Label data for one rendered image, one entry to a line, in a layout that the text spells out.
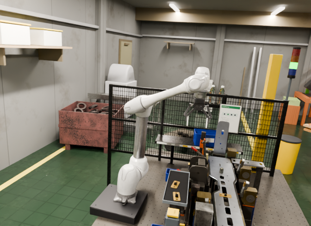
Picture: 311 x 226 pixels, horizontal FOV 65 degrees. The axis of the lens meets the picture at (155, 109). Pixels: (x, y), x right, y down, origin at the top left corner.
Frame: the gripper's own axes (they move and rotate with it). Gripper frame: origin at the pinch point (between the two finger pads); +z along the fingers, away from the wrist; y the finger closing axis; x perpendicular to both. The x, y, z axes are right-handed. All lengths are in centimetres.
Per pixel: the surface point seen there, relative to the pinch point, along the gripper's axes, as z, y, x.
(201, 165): 27.6, 6.4, -6.3
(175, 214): 30, -7, -62
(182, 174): 30.3, -6.5, -19.0
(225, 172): 46, 29, 25
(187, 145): 43, -6, 68
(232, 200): 46, 29, -16
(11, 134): 96, -284, 150
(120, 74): 21, -205, 450
